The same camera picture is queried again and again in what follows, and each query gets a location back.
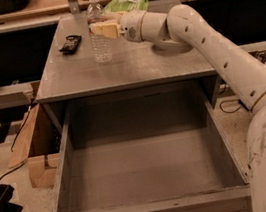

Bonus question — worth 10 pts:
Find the black floor cable left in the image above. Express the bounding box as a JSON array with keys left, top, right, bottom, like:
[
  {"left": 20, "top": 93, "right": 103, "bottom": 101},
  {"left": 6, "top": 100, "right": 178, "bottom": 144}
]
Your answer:
[{"left": 0, "top": 99, "right": 52, "bottom": 186}]

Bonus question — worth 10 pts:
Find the clear plastic water bottle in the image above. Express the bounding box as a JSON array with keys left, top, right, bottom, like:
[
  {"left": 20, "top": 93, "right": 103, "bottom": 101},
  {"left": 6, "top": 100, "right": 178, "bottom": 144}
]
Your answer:
[{"left": 86, "top": 0, "right": 112, "bottom": 64}]

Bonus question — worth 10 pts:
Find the black snack bar wrapper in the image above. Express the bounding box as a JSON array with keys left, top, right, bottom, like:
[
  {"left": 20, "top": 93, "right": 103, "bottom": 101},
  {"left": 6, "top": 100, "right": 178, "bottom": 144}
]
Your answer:
[{"left": 60, "top": 34, "right": 82, "bottom": 55}]

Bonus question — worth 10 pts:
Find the black floor cable right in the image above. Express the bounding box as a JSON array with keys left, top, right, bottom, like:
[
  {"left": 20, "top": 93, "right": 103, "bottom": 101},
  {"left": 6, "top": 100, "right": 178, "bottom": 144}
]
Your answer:
[{"left": 215, "top": 83, "right": 246, "bottom": 117}]

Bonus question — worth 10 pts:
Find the black floor cable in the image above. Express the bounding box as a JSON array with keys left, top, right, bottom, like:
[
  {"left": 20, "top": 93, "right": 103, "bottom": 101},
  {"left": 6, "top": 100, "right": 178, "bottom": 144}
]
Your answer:
[
  {"left": 215, "top": 83, "right": 246, "bottom": 117},
  {"left": 0, "top": 99, "right": 52, "bottom": 186}
]

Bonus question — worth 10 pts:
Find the open grey top drawer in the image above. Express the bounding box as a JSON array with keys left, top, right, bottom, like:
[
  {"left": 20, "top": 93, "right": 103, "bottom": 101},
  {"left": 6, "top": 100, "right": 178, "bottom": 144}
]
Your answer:
[{"left": 52, "top": 80, "right": 251, "bottom": 212}]

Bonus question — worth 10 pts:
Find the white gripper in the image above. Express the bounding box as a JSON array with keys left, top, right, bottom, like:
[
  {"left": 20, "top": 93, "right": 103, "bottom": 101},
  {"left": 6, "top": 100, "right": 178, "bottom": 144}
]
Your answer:
[{"left": 89, "top": 10, "right": 146, "bottom": 43}]

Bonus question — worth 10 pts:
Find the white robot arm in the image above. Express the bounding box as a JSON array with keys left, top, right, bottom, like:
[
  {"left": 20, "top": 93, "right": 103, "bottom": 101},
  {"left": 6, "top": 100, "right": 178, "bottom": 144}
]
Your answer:
[{"left": 89, "top": 4, "right": 266, "bottom": 212}]

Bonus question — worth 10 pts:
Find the grey wooden cabinet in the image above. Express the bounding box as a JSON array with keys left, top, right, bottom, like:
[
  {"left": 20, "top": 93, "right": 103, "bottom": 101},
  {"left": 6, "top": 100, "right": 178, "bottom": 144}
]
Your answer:
[{"left": 23, "top": 0, "right": 228, "bottom": 137}]

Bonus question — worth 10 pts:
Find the cardboard box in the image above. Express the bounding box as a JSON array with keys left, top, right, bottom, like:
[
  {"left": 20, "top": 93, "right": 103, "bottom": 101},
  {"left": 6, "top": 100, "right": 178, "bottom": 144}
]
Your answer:
[{"left": 7, "top": 104, "right": 60, "bottom": 188}]

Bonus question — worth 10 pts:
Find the green chip bag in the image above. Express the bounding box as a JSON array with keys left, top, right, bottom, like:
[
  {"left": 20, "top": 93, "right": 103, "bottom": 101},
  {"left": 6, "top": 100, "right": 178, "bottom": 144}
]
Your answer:
[{"left": 105, "top": 0, "right": 149, "bottom": 13}]

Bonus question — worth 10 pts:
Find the white paper bowl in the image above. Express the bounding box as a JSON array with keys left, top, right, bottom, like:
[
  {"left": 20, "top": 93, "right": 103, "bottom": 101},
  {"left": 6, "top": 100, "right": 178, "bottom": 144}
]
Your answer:
[{"left": 152, "top": 39, "right": 192, "bottom": 55}]

